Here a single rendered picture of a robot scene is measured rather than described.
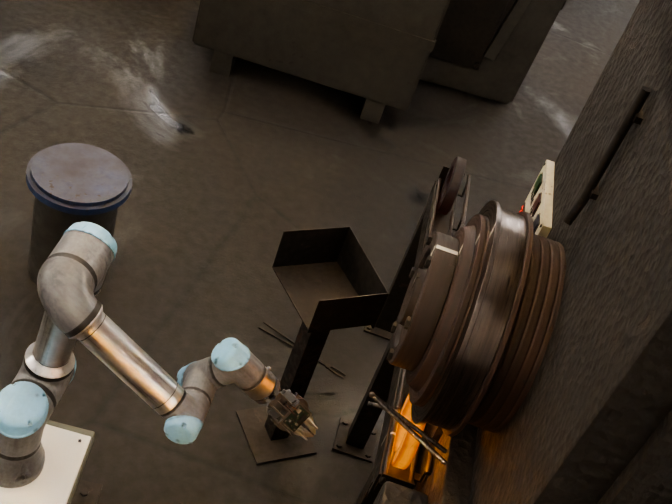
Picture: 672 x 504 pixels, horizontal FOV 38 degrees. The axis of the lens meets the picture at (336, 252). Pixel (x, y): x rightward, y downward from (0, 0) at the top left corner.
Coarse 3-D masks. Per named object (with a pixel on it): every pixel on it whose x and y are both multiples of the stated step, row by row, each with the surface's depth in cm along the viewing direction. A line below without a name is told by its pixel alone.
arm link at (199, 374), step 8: (200, 360) 219; (208, 360) 217; (184, 368) 220; (192, 368) 218; (200, 368) 217; (208, 368) 216; (184, 376) 219; (192, 376) 215; (200, 376) 215; (208, 376) 215; (184, 384) 214; (192, 384) 213; (200, 384) 213; (208, 384) 215; (216, 384) 216; (208, 392) 214
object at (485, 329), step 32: (512, 224) 181; (512, 256) 175; (480, 288) 170; (512, 288) 172; (480, 320) 170; (480, 352) 171; (448, 384) 173; (480, 384) 173; (416, 416) 190; (448, 416) 180
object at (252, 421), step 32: (288, 256) 267; (320, 256) 272; (352, 256) 268; (288, 288) 261; (320, 288) 265; (352, 288) 268; (384, 288) 253; (320, 320) 249; (352, 320) 254; (320, 352) 273; (288, 384) 281; (256, 416) 302; (256, 448) 293; (288, 448) 296
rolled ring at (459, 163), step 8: (456, 160) 300; (464, 160) 300; (456, 168) 296; (464, 168) 297; (448, 176) 310; (456, 176) 296; (448, 184) 298; (456, 184) 295; (440, 192) 313; (448, 192) 296; (456, 192) 296; (440, 200) 308; (448, 200) 297; (440, 208) 300; (448, 208) 299
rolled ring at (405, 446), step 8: (408, 400) 220; (408, 408) 221; (408, 416) 222; (424, 424) 207; (400, 432) 221; (408, 432) 207; (416, 432) 207; (400, 440) 220; (408, 440) 207; (416, 440) 207; (400, 448) 209; (408, 448) 207; (416, 448) 207; (392, 456) 215; (400, 456) 208; (408, 456) 208; (392, 464) 212; (400, 464) 210; (408, 464) 210
